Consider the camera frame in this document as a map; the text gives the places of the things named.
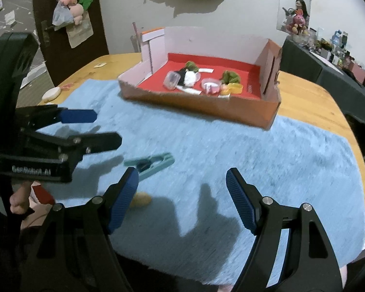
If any pink stick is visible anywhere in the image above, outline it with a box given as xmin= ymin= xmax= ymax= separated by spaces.
xmin=132 ymin=22 xmax=140 ymax=54

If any black roll with white stuffing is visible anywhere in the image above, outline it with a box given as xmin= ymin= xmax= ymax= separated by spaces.
xmin=175 ymin=68 xmax=201 ymax=87

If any peach plush toy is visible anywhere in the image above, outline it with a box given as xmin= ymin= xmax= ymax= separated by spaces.
xmin=68 ymin=3 xmax=84 ymax=25

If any pink clothing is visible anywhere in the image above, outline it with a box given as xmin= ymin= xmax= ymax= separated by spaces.
xmin=338 ymin=249 xmax=365 ymax=292

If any teal clothes peg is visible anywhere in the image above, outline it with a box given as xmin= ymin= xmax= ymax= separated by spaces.
xmin=124 ymin=153 xmax=175 ymax=181

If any white oval object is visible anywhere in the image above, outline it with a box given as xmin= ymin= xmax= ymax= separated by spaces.
xmin=42 ymin=87 xmax=61 ymax=102

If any person's left forearm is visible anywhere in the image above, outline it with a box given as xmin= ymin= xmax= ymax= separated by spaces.
xmin=20 ymin=181 xmax=56 ymax=228

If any orange cardboard box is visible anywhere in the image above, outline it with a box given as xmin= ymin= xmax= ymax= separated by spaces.
xmin=118 ymin=26 xmax=283 ymax=129

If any group of cosmetics bottles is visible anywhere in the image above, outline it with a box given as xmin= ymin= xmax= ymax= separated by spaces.
xmin=310 ymin=27 xmax=365 ymax=95

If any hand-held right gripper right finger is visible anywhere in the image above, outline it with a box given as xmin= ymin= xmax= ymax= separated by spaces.
xmin=226 ymin=167 xmax=343 ymax=292

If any blue fluffy mat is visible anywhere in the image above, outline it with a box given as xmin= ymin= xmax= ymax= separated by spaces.
xmin=36 ymin=77 xmax=365 ymax=283

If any clear plastic bag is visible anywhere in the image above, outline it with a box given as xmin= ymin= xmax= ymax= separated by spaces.
xmin=52 ymin=1 xmax=72 ymax=26

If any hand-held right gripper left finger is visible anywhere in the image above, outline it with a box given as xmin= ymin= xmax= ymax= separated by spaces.
xmin=20 ymin=167 xmax=140 ymax=292

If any pink bunny plush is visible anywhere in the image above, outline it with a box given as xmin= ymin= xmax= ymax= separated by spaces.
xmin=286 ymin=9 xmax=310 ymax=35

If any dark wooden door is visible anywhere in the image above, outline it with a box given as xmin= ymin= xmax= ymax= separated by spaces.
xmin=32 ymin=0 xmax=110 ymax=87

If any table with dark cloth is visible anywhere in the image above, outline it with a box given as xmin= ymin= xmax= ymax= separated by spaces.
xmin=281 ymin=35 xmax=365 ymax=165

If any person's left hand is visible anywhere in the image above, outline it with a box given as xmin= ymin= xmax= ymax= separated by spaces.
xmin=9 ymin=185 xmax=31 ymax=216

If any small clear plastic box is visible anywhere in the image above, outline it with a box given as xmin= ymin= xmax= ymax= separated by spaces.
xmin=164 ymin=71 xmax=181 ymax=91

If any door handle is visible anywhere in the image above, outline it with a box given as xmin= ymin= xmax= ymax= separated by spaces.
xmin=41 ymin=21 xmax=54 ymax=47

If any clear round lidded container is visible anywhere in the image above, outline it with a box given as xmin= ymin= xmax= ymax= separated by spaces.
xmin=201 ymin=77 xmax=222 ymax=95

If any yellow-haired pink toy figurine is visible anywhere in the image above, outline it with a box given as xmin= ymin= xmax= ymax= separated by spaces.
xmin=130 ymin=191 xmax=153 ymax=209

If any yellow bottle cap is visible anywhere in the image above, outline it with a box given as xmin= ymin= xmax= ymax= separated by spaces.
xmin=220 ymin=83 xmax=244 ymax=95

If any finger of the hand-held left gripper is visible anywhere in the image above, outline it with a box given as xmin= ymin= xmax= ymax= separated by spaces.
xmin=27 ymin=132 xmax=123 ymax=165
xmin=15 ymin=106 xmax=98 ymax=128

